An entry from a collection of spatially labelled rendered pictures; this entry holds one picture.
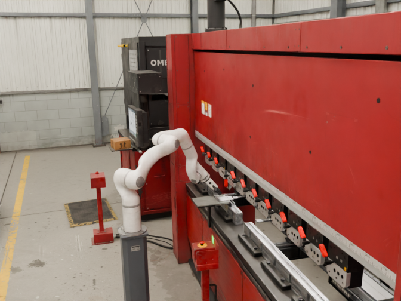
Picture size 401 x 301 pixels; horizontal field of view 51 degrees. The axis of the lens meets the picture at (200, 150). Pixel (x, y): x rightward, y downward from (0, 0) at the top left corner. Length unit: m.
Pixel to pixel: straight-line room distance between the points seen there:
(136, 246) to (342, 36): 1.84
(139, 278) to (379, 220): 1.78
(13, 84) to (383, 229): 8.84
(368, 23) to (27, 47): 8.63
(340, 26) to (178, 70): 2.38
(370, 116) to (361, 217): 0.40
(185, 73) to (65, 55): 6.01
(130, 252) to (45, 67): 7.30
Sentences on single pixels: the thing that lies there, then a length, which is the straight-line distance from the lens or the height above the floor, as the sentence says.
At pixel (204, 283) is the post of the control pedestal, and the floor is 0.51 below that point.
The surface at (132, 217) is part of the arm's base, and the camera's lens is 2.82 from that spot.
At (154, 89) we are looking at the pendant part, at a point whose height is 1.79.
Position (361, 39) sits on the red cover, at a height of 2.21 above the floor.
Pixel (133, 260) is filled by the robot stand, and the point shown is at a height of 0.83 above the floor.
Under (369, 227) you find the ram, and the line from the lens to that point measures 1.78.
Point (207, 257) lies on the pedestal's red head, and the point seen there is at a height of 0.76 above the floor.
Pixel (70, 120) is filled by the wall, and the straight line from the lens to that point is 9.92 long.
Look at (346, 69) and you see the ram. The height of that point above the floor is 2.10.
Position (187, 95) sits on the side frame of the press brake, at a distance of 4.03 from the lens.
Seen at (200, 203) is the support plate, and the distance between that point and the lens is 3.32.
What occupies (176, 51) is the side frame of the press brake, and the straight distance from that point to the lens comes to 3.99.
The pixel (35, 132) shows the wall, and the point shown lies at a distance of 9.97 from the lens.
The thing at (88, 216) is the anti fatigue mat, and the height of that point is 0.01.
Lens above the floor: 2.21
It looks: 14 degrees down
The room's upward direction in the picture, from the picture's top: 1 degrees counter-clockwise
